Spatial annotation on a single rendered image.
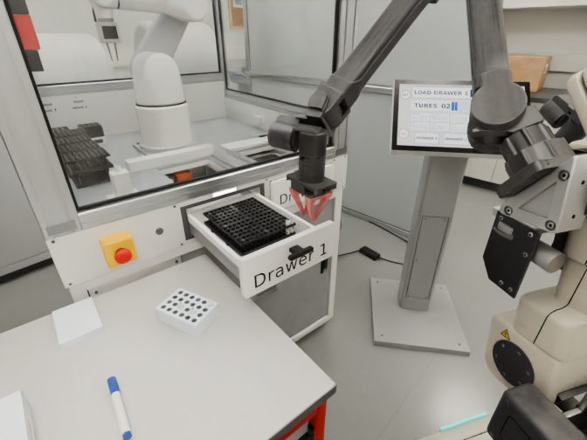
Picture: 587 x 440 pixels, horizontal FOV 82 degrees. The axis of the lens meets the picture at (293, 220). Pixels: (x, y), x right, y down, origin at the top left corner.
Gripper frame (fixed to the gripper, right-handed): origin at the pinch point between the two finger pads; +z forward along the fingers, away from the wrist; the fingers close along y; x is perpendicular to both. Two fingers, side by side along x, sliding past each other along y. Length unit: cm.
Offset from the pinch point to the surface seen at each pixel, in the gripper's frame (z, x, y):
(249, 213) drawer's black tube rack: 10.5, 1.0, 25.3
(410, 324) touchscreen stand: 95, -82, 8
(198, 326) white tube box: 21.4, 28.2, 4.1
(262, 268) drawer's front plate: 11.5, 11.8, 2.3
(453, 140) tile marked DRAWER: -1, -84, 12
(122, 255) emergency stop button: 12.6, 36.0, 28.5
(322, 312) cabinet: 87, -45, 36
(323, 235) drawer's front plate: 9.7, -7.7, 2.4
